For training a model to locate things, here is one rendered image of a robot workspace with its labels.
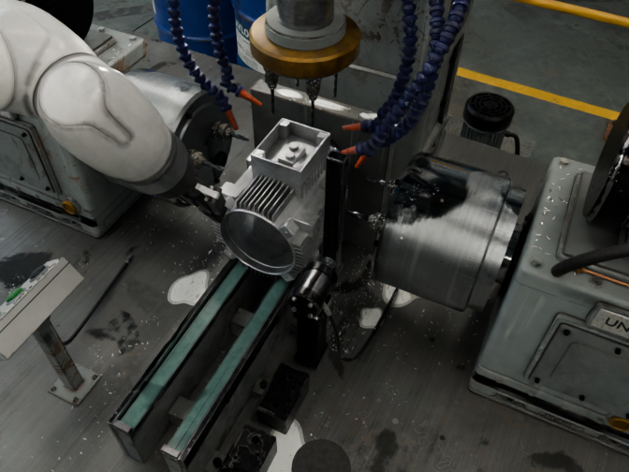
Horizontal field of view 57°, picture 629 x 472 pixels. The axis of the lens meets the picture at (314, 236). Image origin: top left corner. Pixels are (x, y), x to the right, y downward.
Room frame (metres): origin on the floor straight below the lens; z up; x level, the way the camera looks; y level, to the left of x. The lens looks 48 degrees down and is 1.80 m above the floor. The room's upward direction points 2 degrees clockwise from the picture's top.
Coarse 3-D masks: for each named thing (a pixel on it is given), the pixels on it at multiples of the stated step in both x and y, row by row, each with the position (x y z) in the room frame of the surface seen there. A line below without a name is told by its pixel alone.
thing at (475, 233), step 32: (416, 160) 0.76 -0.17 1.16; (448, 160) 0.78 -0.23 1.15; (416, 192) 0.69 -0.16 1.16; (448, 192) 0.69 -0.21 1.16; (480, 192) 0.69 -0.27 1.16; (512, 192) 0.70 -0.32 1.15; (384, 224) 0.66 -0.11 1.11; (416, 224) 0.65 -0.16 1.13; (448, 224) 0.64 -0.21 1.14; (480, 224) 0.63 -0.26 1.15; (512, 224) 0.64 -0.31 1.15; (384, 256) 0.63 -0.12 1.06; (416, 256) 0.62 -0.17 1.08; (448, 256) 0.60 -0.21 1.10; (480, 256) 0.59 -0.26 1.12; (512, 256) 0.63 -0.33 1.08; (416, 288) 0.61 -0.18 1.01; (448, 288) 0.58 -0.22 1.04; (480, 288) 0.57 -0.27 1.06
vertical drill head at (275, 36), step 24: (288, 0) 0.83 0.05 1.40; (312, 0) 0.83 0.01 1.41; (264, 24) 0.86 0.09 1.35; (288, 24) 0.84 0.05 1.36; (312, 24) 0.83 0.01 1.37; (336, 24) 0.85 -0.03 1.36; (264, 48) 0.81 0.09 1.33; (288, 48) 0.81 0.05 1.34; (312, 48) 0.81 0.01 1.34; (336, 48) 0.82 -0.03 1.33; (288, 72) 0.79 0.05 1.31; (312, 72) 0.78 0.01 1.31; (336, 72) 0.80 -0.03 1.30; (312, 96) 0.81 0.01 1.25; (312, 120) 0.81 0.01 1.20
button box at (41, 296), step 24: (48, 264) 0.60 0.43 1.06; (24, 288) 0.54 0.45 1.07; (48, 288) 0.54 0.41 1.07; (72, 288) 0.56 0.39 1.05; (0, 312) 0.49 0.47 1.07; (24, 312) 0.49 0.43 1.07; (48, 312) 0.51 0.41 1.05; (0, 336) 0.45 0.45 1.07; (24, 336) 0.46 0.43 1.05; (0, 360) 0.44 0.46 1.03
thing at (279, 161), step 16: (288, 128) 0.88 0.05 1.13; (304, 128) 0.87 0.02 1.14; (272, 144) 0.85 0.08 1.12; (288, 144) 0.84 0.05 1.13; (304, 144) 0.86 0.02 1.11; (320, 144) 0.82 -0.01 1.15; (256, 160) 0.78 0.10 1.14; (272, 160) 0.81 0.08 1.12; (288, 160) 0.80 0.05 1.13; (304, 160) 0.81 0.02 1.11; (320, 160) 0.82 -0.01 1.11; (272, 176) 0.77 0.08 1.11; (288, 176) 0.76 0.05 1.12; (304, 176) 0.76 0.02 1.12; (304, 192) 0.75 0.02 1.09
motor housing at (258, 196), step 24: (264, 192) 0.73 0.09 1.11; (288, 192) 0.75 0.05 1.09; (312, 192) 0.77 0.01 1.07; (240, 216) 0.78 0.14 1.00; (264, 216) 0.69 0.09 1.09; (288, 216) 0.70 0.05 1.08; (240, 240) 0.74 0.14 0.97; (264, 240) 0.77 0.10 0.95; (288, 240) 0.67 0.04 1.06; (312, 240) 0.69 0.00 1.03; (264, 264) 0.71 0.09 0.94; (288, 264) 0.69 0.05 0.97
